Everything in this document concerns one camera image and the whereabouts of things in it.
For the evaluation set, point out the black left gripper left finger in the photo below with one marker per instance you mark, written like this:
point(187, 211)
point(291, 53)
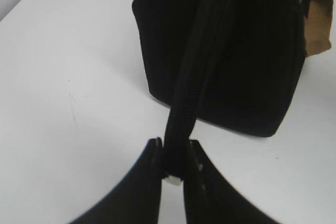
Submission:
point(136, 198)

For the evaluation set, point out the black bag with tan handles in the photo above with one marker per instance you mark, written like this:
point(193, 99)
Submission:
point(232, 63)

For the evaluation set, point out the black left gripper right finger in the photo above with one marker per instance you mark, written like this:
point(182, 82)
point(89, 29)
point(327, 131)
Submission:
point(209, 197)

